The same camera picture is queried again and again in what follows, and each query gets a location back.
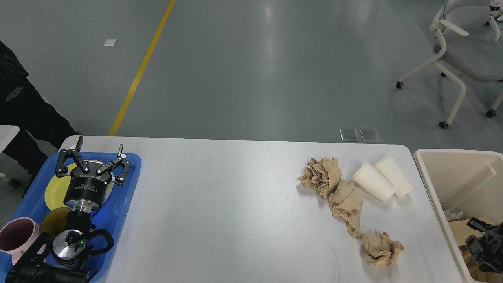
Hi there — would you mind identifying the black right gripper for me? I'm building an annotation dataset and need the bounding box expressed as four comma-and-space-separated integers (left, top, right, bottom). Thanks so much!
466, 217, 503, 274

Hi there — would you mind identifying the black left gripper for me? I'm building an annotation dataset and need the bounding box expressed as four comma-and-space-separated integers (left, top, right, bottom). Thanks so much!
55, 136, 131, 211

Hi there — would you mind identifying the yellow plastic plate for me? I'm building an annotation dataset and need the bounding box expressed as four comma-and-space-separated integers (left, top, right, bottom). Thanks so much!
44, 160, 103, 211

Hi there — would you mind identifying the brown paper bag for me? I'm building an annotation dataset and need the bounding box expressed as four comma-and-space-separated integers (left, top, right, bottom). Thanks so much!
458, 245, 503, 283
448, 219, 481, 248

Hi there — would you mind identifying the dark green mug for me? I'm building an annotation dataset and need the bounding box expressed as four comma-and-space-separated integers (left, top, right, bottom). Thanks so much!
40, 207, 72, 238

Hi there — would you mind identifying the pink ribbed mug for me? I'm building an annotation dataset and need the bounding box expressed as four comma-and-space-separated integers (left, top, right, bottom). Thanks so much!
0, 217, 40, 265

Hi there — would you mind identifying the aluminium foil sheet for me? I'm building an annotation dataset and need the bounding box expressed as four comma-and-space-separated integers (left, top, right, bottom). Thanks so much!
443, 207, 464, 222

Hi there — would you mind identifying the beige plastic bin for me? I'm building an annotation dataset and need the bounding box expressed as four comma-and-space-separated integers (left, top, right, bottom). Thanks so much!
414, 149, 503, 283

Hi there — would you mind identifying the blue plastic tray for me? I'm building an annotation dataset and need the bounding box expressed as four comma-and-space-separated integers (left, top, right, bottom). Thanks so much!
0, 153, 142, 283

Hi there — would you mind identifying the person in dark clothes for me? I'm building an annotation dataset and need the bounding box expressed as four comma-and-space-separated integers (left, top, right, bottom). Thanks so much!
0, 42, 78, 191

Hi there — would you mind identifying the white side table corner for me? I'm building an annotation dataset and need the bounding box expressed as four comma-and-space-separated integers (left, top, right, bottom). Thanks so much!
0, 124, 20, 153

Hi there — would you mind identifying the crumpled brown paper left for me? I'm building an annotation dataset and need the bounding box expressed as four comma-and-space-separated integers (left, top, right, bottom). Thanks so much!
361, 230, 404, 267

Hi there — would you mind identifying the crumpled brown paper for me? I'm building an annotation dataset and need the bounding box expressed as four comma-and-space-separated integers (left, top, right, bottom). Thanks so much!
297, 158, 342, 200
361, 230, 404, 267
328, 180, 363, 239

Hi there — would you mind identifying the white cup behind gripper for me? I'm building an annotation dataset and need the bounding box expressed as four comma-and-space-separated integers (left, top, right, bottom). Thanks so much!
374, 155, 414, 197

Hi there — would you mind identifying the white paper cup lying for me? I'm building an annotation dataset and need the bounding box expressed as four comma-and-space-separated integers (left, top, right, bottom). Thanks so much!
352, 162, 395, 202

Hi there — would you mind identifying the crumpled brown paper right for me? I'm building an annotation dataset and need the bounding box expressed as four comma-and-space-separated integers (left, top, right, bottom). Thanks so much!
328, 180, 363, 239

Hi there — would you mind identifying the right floor socket plate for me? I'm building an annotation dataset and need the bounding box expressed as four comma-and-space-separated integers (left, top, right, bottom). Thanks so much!
360, 128, 380, 142

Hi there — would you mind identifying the floor socket plate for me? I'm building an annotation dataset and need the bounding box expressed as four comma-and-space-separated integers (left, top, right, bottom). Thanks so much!
360, 128, 380, 142
340, 129, 360, 143

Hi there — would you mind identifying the left floor socket plate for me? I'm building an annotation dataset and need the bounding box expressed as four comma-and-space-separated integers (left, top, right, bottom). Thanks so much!
340, 129, 360, 143

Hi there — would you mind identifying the crumpled brown paper top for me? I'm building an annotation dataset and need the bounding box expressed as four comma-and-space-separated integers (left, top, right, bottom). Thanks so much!
297, 158, 342, 200

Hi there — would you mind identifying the grey office chair right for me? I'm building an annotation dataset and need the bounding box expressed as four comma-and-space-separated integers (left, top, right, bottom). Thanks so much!
395, 0, 503, 129

